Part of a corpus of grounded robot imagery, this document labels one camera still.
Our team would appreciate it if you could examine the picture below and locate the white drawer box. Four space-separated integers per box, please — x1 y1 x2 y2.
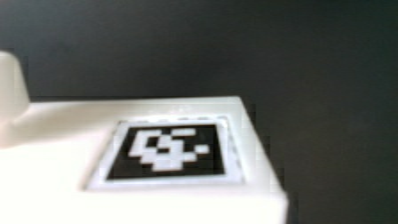
0 51 288 224

